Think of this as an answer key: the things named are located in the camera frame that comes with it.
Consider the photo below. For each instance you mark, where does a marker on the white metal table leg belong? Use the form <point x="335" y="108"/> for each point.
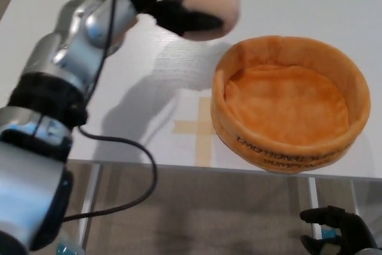
<point x="88" y="195"/>
<point x="316" y="204"/>

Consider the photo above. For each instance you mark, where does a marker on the beige masking tape cross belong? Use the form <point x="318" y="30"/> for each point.
<point x="199" y="135"/>

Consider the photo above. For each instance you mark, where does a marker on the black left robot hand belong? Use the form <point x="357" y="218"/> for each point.
<point x="176" y="13"/>

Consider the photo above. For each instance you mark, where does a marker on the orange plush round plate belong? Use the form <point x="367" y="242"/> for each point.
<point x="286" y="105"/>

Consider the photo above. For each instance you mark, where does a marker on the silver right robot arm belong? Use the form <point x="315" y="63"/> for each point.
<point x="368" y="251"/>

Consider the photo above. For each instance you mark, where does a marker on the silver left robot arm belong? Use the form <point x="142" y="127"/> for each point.
<point x="44" y="117"/>

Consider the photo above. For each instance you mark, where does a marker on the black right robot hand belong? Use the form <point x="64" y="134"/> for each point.
<point x="343" y="228"/>

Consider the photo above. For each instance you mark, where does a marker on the pink round plush toy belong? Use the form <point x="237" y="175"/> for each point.
<point x="212" y="1"/>

